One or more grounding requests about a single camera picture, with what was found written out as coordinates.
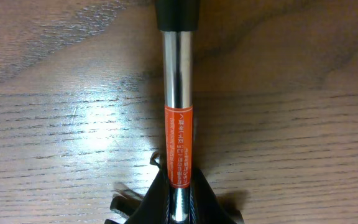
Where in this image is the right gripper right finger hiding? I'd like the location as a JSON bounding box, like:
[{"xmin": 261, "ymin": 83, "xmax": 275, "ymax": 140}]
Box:
[{"xmin": 190, "ymin": 167, "xmax": 244, "ymax": 224}]

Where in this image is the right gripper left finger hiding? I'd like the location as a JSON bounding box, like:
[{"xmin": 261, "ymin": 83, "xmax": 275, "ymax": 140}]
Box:
[{"xmin": 109, "ymin": 170, "xmax": 169, "ymax": 224}]

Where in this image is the small claw hammer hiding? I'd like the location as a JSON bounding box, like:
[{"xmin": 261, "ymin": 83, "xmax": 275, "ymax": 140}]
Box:
[{"xmin": 155, "ymin": 0, "xmax": 200, "ymax": 223}]

